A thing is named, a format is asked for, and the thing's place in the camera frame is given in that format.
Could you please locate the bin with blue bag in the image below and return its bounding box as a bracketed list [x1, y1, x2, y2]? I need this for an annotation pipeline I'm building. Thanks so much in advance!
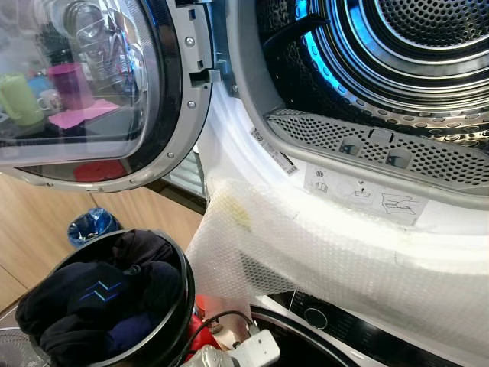
[66, 207, 122, 250]

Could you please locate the white barcode sticker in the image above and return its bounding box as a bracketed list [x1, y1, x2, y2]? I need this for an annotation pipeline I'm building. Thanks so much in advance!
[249, 127, 298, 177]

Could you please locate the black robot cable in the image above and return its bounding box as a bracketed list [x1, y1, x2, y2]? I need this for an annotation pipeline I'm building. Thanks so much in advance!
[179, 309, 257, 362]

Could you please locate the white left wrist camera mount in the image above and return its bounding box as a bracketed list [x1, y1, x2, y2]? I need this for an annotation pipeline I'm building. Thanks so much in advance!
[228, 328, 282, 367]

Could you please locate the clear bubble wrap sheet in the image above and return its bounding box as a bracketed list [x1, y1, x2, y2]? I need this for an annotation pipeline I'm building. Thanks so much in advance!
[185, 177, 489, 367]

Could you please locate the white instruction sticker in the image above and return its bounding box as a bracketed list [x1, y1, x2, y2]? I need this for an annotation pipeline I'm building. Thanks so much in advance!
[303, 164, 429, 227]

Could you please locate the white tumble dryer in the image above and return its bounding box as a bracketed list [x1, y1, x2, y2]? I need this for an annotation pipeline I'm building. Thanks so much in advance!
[194, 0, 489, 239]

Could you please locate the washing machine with black door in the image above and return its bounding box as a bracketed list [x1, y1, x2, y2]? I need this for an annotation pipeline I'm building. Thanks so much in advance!
[249, 290, 453, 367]

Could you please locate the black round laundry basket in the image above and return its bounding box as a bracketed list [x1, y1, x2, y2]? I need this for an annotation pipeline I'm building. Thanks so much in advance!
[14, 228, 196, 367]

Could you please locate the navy blue garment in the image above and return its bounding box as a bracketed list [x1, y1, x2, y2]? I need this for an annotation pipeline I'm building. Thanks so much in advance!
[105, 310, 163, 356]

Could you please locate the black garment with blue logo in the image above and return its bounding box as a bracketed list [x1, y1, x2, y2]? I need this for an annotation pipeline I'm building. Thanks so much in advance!
[15, 260, 183, 366]

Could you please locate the red plastic object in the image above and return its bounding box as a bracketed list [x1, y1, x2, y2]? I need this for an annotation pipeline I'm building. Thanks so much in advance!
[186, 294, 224, 362]

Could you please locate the grey perforated lint filter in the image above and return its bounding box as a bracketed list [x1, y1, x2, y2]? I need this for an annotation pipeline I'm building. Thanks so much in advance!
[264, 108, 489, 193]

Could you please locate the round glass dryer door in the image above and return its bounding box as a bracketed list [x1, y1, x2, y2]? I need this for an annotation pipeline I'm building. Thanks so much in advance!
[0, 0, 216, 193]

